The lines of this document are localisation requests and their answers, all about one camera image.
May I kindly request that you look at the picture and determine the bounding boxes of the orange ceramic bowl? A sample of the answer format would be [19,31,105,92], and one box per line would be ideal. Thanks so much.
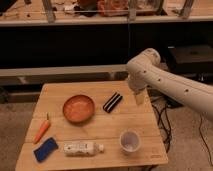
[63,95,95,124]

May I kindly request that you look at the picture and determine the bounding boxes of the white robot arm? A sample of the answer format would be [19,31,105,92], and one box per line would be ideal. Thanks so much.
[126,48,213,122]

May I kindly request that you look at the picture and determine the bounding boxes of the black white striped block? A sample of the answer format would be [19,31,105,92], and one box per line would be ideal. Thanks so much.
[103,92,123,113]

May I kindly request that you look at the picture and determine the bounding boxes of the white paper cup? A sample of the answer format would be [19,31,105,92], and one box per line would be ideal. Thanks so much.
[119,130,141,155]

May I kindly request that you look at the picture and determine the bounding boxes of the black box on shelf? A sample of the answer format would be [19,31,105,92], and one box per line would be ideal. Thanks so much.
[165,45,213,73]

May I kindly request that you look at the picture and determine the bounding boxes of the wooden table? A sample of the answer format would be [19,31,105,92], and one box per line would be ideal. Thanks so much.
[15,81,168,171]

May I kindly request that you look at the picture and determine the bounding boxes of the white plastic bottle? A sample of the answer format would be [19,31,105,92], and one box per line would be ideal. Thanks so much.
[63,141,105,156]

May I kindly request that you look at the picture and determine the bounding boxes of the orange clutter on shelf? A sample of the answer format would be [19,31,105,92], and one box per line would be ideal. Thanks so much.
[75,0,159,16]

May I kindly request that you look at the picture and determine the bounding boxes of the orange carrot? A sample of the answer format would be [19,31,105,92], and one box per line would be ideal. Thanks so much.
[33,117,51,144]

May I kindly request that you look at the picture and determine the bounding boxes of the blue sponge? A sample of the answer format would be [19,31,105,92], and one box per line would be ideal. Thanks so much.
[33,138,58,162]

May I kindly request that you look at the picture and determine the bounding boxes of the metal shelf rack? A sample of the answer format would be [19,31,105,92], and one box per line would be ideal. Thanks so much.
[0,7,213,85]

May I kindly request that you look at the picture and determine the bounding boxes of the black floor cables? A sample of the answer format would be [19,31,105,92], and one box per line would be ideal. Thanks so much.
[150,96,213,168]

